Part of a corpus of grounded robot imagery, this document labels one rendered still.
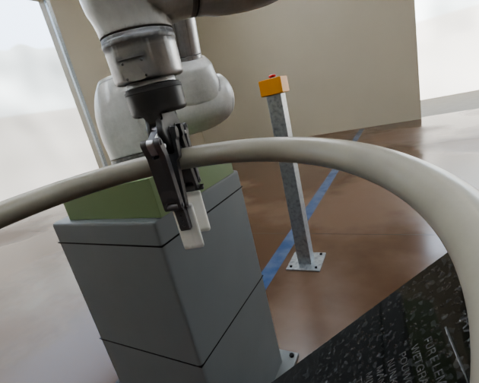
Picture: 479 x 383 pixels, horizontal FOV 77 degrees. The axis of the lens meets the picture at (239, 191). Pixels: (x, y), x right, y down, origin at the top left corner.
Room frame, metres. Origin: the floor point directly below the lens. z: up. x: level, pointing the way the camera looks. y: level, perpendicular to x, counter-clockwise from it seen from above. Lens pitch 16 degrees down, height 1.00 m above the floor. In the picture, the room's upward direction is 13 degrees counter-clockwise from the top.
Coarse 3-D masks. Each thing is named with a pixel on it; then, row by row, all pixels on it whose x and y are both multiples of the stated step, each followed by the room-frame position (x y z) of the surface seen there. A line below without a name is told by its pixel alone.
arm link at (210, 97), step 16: (176, 32) 0.86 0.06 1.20; (192, 32) 0.88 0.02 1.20; (192, 48) 0.88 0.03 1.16; (192, 64) 0.87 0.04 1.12; (208, 64) 0.90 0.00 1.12; (192, 80) 0.86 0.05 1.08; (208, 80) 0.89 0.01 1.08; (224, 80) 0.94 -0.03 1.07; (192, 96) 0.87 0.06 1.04; (208, 96) 0.89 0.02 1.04; (224, 96) 0.91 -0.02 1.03; (176, 112) 0.87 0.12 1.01; (192, 112) 0.88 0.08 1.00; (208, 112) 0.90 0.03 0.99; (224, 112) 0.93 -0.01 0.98; (192, 128) 0.90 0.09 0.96; (208, 128) 0.95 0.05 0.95
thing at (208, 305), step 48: (240, 192) 0.94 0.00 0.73; (96, 240) 0.73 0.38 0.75; (144, 240) 0.64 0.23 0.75; (240, 240) 0.88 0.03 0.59; (96, 288) 0.78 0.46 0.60; (144, 288) 0.67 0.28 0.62; (192, 288) 0.66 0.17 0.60; (240, 288) 0.83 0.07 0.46; (144, 336) 0.71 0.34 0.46; (192, 336) 0.62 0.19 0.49; (240, 336) 0.77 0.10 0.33
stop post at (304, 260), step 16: (272, 80) 1.57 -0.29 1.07; (272, 96) 1.60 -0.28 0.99; (272, 112) 1.61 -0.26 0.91; (288, 112) 1.65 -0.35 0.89; (272, 128) 1.62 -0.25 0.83; (288, 128) 1.61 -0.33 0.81; (288, 176) 1.60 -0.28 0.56; (288, 192) 1.61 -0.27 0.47; (288, 208) 1.62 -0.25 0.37; (304, 208) 1.63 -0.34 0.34; (304, 224) 1.59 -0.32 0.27; (304, 240) 1.59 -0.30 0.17; (304, 256) 1.60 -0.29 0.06; (320, 256) 1.64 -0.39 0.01
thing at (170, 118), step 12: (156, 84) 0.39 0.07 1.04; (168, 84) 0.40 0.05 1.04; (180, 84) 0.42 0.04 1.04; (132, 96) 0.40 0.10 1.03; (144, 96) 0.39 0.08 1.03; (156, 96) 0.39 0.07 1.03; (168, 96) 0.40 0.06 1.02; (180, 96) 0.41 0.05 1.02; (132, 108) 0.40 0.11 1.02; (144, 108) 0.39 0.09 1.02; (156, 108) 0.39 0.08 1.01; (168, 108) 0.40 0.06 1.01; (180, 108) 0.41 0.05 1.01; (156, 120) 0.39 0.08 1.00; (168, 120) 0.42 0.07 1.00; (168, 132) 0.41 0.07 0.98; (168, 144) 0.40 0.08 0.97; (180, 144) 0.44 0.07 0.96
